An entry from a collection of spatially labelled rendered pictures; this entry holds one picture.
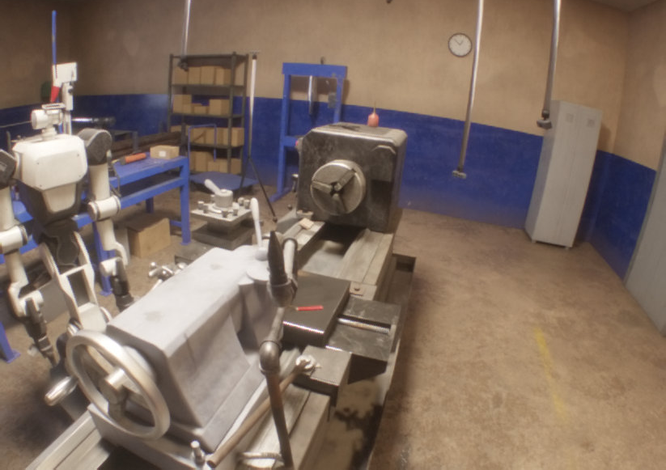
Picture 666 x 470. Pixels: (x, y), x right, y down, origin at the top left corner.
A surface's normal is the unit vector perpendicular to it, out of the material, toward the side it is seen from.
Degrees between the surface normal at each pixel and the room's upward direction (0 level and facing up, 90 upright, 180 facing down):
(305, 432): 0
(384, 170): 90
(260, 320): 79
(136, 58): 90
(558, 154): 90
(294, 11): 90
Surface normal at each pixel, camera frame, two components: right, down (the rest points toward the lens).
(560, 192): -0.27, 0.31
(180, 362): 0.96, 0.04
